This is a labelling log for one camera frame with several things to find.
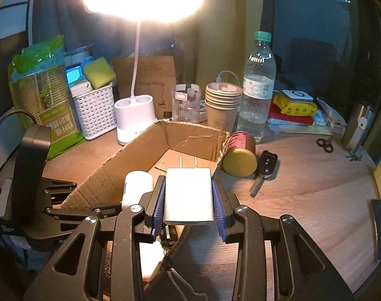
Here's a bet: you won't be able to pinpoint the olive curtain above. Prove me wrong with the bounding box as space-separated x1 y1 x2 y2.
175 0 266 85

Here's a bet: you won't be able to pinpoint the red and gold can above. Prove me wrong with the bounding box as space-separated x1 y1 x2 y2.
222 131 258 178

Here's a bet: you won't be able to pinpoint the white woven plastic basket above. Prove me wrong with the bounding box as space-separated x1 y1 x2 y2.
72 83 117 140

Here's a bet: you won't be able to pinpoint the white charging cable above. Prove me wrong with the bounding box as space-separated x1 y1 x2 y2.
214 70 241 85

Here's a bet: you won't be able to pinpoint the white desk lamp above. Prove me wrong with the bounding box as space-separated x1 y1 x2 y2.
81 0 207 146

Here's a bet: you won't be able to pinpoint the clear glass cup with stickers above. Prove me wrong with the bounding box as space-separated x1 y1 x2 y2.
172 84 202 123

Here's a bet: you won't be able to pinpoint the stack of brown paper cups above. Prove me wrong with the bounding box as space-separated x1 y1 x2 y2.
205 82 244 132

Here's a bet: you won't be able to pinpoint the grey braided cord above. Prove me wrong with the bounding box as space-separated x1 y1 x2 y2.
164 254 194 301

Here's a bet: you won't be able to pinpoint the white charger plug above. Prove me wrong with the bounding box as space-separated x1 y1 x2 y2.
163 157 215 226

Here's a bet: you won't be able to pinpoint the steel thermos flask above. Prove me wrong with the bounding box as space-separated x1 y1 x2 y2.
342 102 376 154

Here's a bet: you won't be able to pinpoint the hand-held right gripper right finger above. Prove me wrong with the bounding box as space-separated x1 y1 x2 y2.
211 177 355 301

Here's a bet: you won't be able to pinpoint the black car key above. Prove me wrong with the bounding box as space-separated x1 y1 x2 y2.
248 150 279 195

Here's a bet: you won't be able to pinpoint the white flat device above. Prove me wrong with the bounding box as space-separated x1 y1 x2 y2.
281 89 315 104

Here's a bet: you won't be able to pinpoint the stack of papers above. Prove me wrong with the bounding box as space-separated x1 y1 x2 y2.
267 122 323 135

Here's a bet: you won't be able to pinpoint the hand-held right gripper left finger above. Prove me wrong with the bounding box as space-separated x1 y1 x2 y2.
23 176 166 301

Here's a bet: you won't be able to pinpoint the black cable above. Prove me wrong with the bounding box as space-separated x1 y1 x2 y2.
0 109 37 138

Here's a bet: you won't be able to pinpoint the white tissue pack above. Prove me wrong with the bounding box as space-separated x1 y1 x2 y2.
70 80 94 96

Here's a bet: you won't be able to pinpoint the yellow wipes packet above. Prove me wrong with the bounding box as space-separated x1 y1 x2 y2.
272 93 318 116

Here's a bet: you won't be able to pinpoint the clear plastic container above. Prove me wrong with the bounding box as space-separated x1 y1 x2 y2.
65 47 94 66

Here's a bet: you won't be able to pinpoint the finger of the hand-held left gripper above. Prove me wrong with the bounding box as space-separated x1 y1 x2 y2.
42 177 77 195
45 204 124 236

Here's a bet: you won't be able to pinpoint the white and blue medicine box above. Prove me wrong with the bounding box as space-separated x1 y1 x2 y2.
316 99 346 129

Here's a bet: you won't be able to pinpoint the green printed bag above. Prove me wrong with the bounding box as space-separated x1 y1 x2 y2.
7 34 86 160

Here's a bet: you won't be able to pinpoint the blue tissue pack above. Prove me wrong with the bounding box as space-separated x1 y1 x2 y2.
65 64 84 87

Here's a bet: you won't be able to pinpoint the red packet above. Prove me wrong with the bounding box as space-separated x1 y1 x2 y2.
268 103 315 126

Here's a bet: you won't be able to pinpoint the small white bottle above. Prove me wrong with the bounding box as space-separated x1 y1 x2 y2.
121 171 154 210

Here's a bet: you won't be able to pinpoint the cardboard box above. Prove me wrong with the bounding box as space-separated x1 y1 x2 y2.
57 119 230 301

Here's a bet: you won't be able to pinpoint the clear plastic water bottle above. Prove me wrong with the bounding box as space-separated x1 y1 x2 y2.
236 31 277 145

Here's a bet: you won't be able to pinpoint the yellow-green sponge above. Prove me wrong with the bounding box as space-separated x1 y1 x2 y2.
84 57 117 90

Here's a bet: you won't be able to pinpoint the brown lamp carton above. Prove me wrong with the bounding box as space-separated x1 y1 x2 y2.
111 56 177 120

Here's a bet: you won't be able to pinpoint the black scissors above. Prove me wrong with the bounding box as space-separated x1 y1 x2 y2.
316 136 335 154

